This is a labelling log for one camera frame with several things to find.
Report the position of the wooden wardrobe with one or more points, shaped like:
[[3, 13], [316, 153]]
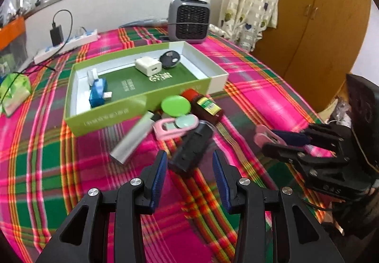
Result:
[[311, 29]]

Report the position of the grey portable heater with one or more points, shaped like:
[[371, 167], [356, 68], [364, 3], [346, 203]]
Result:
[[189, 20]]

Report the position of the green round disc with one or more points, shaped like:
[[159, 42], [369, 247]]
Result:
[[176, 106]]

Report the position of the black key fob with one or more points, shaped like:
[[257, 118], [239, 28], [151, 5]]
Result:
[[169, 58]]

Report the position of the silver metal bar device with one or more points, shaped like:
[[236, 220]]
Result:
[[130, 141]]

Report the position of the black rectangular device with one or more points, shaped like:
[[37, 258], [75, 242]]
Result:
[[191, 147]]

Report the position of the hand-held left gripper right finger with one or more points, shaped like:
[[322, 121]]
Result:
[[220, 180]]

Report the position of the green cardboard box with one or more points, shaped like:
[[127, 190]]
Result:
[[127, 87]]

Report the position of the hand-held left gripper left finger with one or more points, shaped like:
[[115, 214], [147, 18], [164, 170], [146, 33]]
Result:
[[158, 180]]

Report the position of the black power adapter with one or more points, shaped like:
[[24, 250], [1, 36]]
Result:
[[56, 35]]

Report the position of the small white round jar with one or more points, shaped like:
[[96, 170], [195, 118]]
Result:
[[93, 75]]

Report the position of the clear bin with orange lid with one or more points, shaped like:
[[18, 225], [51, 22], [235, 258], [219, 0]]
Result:
[[11, 29]]

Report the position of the green tissue pack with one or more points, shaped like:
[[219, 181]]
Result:
[[14, 88]]

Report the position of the pink clip with mint pad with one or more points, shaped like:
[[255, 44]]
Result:
[[185, 122], [260, 137]]

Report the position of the white charger plug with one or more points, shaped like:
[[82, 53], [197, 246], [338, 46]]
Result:
[[148, 66]]

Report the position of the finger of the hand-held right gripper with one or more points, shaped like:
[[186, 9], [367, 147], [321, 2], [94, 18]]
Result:
[[293, 138], [281, 152]]

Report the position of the brown bottle with red cap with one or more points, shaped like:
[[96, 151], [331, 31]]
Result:
[[207, 107]]

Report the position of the windowsill clutter pile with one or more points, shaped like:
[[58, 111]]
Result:
[[17, 11]]

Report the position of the small blue stapler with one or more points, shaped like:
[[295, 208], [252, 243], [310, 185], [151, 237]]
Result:
[[97, 95]]

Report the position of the pink green plaid blanket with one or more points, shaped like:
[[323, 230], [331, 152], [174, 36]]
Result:
[[44, 147]]

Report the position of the white power strip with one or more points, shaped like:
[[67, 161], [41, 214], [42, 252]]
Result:
[[74, 41]]

